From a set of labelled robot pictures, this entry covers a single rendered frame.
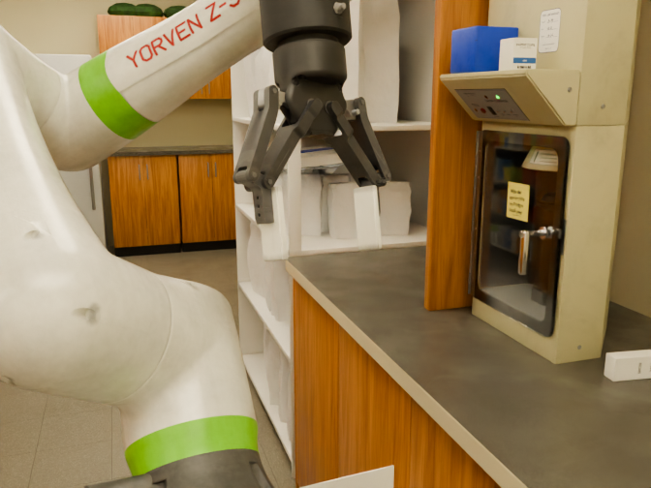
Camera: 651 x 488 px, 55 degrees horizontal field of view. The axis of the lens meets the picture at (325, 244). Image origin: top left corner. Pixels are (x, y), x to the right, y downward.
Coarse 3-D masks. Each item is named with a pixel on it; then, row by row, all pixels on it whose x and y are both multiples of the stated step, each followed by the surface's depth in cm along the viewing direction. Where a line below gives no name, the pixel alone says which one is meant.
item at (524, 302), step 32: (512, 160) 133; (544, 160) 123; (480, 192) 146; (544, 192) 124; (480, 224) 147; (512, 224) 135; (544, 224) 124; (480, 256) 148; (512, 256) 136; (544, 256) 125; (480, 288) 149; (512, 288) 136; (544, 288) 126; (544, 320) 127
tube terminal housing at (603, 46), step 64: (512, 0) 131; (576, 0) 113; (640, 0) 125; (576, 64) 115; (512, 128) 134; (576, 128) 116; (576, 192) 119; (576, 256) 122; (512, 320) 139; (576, 320) 126
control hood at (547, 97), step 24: (480, 72) 124; (504, 72) 116; (528, 72) 110; (552, 72) 112; (576, 72) 113; (456, 96) 140; (528, 96) 116; (552, 96) 113; (576, 96) 114; (480, 120) 142; (504, 120) 132; (552, 120) 117
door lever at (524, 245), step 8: (520, 232) 123; (528, 232) 123; (536, 232) 124; (544, 232) 124; (520, 240) 124; (528, 240) 123; (520, 248) 124; (528, 248) 124; (520, 256) 124; (528, 256) 124; (520, 264) 125; (520, 272) 125
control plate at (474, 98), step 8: (504, 88) 121; (464, 96) 137; (472, 96) 134; (480, 96) 131; (488, 96) 128; (504, 96) 123; (472, 104) 137; (480, 104) 134; (488, 104) 131; (496, 104) 128; (504, 104) 126; (512, 104) 123; (480, 112) 138; (488, 112) 135; (496, 112) 132; (504, 112) 129; (512, 112) 126; (520, 112) 124; (528, 120) 124
